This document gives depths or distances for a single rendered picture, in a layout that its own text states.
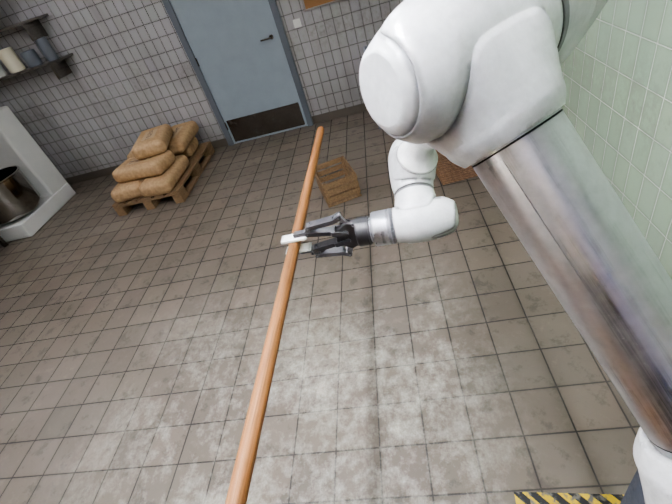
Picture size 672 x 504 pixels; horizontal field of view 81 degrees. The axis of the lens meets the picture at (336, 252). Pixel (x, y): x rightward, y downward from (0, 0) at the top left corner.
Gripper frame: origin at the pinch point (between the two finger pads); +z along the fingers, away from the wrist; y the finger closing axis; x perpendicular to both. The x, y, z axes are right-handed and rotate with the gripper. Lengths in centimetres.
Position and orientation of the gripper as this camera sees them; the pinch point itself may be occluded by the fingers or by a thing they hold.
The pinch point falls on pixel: (296, 243)
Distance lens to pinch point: 105.6
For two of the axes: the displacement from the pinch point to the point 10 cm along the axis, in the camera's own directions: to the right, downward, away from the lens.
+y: 2.6, 7.5, 6.1
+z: -9.6, 1.6, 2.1
